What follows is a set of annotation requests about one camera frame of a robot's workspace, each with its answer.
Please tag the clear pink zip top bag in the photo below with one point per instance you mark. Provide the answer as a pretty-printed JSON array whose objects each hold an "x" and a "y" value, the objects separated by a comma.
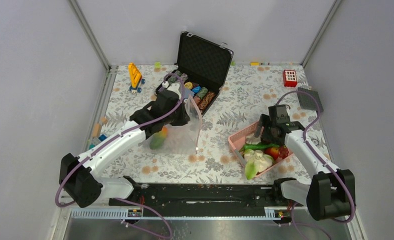
[{"x": 182, "y": 140}]

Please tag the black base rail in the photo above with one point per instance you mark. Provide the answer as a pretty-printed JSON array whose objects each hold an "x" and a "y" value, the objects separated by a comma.
[{"x": 209, "y": 200}]

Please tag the red toy block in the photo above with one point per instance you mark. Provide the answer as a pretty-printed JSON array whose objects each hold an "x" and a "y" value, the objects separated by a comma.
[{"x": 290, "y": 78}]

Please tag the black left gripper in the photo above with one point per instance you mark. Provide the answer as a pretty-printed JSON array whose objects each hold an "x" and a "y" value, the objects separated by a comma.
[{"x": 184, "y": 118}]

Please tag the grey building baseplate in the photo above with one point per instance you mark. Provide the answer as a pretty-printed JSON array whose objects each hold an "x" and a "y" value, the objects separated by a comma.
[{"x": 309, "y": 100}]

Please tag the green toy leaf vegetable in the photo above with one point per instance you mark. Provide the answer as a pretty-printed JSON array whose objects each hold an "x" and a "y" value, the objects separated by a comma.
[{"x": 251, "y": 169}]

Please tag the small green block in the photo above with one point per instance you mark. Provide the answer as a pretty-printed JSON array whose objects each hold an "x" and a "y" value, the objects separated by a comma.
[{"x": 157, "y": 65}]

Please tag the pink plastic basket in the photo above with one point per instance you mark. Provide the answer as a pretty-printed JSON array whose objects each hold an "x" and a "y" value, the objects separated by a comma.
[{"x": 246, "y": 136}]

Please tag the green toy pepper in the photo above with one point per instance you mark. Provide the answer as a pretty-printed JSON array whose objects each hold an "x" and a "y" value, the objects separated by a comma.
[{"x": 260, "y": 146}]

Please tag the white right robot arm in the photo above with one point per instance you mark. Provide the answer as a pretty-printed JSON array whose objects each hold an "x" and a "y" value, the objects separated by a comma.
[{"x": 331, "y": 193}]

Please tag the black poker chip case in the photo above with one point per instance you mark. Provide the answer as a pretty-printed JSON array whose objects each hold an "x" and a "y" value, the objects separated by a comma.
[{"x": 205, "y": 63}]

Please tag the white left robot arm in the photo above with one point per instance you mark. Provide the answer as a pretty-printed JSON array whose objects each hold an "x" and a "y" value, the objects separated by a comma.
[{"x": 80, "y": 176}]

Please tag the yellow toy ladder cart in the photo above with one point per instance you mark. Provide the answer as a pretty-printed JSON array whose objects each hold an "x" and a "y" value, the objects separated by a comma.
[{"x": 136, "y": 78}]

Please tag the blue toy block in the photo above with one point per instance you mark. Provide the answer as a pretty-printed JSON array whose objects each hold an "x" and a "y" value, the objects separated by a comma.
[{"x": 94, "y": 141}]

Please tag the green orange toy mango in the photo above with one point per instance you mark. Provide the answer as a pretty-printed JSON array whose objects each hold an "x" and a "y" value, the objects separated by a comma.
[{"x": 158, "y": 139}]

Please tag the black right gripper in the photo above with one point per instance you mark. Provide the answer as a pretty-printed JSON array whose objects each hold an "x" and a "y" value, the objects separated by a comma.
[{"x": 265, "y": 134}]

